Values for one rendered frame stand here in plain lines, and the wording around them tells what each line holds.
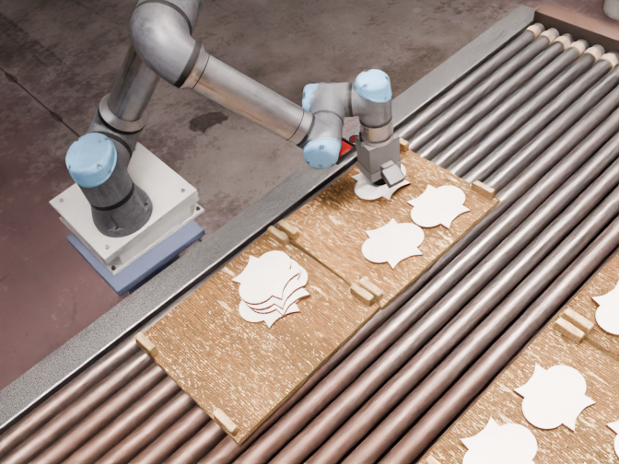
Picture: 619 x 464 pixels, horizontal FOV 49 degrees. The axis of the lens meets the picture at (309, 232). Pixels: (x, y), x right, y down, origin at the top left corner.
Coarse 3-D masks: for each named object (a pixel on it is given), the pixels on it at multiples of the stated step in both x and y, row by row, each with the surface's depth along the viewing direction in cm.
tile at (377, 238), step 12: (384, 228) 157; (396, 228) 157; (408, 228) 156; (420, 228) 156; (372, 240) 156; (384, 240) 155; (396, 240) 155; (408, 240) 154; (420, 240) 154; (372, 252) 153; (384, 252) 153; (396, 252) 152; (408, 252) 152; (420, 252) 151; (396, 264) 150
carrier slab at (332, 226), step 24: (408, 168) 171; (432, 168) 169; (336, 192) 168; (408, 192) 165; (312, 216) 164; (336, 216) 163; (360, 216) 162; (384, 216) 161; (408, 216) 160; (480, 216) 157; (312, 240) 159; (336, 240) 158; (360, 240) 157; (432, 240) 154; (456, 240) 154; (336, 264) 153; (360, 264) 152; (384, 264) 152; (408, 264) 151; (384, 288) 147
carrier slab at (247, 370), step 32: (256, 256) 158; (288, 256) 157; (224, 288) 153; (320, 288) 150; (160, 320) 150; (192, 320) 148; (224, 320) 147; (288, 320) 145; (320, 320) 144; (352, 320) 143; (160, 352) 144; (192, 352) 143; (224, 352) 142; (256, 352) 141; (288, 352) 140; (320, 352) 139; (192, 384) 138; (224, 384) 137; (256, 384) 136; (288, 384) 135; (256, 416) 131
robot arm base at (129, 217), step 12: (132, 180) 165; (132, 192) 164; (144, 192) 170; (120, 204) 162; (132, 204) 164; (144, 204) 170; (96, 216) 165; (108, 216) 163; (120, 216) 164; (132, 216) 165; (144, 216) 168; (108, 228) 166; (120, 228) 166; (132, 228) 166
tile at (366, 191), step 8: (352, 176) 170; (360, 176) 169; (360, 184) 167; (368, 184) 167; (400, 184) 166; (408, 184) 166; (360, 192) 166; (368, 192) 165; (376, 192) 165; (384, 192) 164; (392, 192) 164; (368, 200) 164; (376, 200) 164
